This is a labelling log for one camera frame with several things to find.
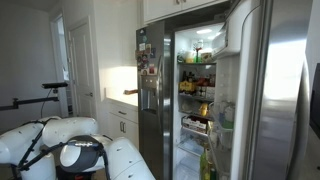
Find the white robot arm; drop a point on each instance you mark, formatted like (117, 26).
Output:
(82, 149)

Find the white interior door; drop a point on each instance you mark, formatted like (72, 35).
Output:
(82, 64)

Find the open fridge door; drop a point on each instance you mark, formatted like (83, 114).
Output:
(263, 70)

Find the white kitchen cabinet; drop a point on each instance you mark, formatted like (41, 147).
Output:
(123, 121)

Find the stainless steel fridge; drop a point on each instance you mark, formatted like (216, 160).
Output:
(177, 76)

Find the green soda bottle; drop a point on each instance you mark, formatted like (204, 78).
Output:
(203, 167)

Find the upper white cabinet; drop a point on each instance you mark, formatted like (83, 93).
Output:
(154, 10)

